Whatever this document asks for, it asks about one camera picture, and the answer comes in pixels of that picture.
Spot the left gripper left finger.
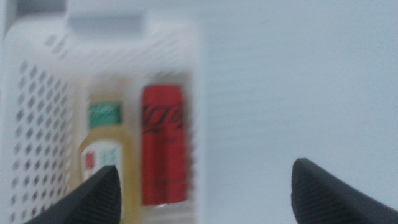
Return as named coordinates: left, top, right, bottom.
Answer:
left=23, top=165, right=123, bottom=224

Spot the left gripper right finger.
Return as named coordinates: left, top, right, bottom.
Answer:
left=290, top=157, right=398, bottom=224

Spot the yellow tea bottle clear cap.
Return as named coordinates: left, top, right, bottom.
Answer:
left=76, top=90, right=141, bottom=224

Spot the red cola can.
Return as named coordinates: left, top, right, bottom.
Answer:
left=139, top=83, right=190, bottom=208

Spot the white perforated plastic basket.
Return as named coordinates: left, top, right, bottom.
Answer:
left=0, top=0, right=201, bottom=224

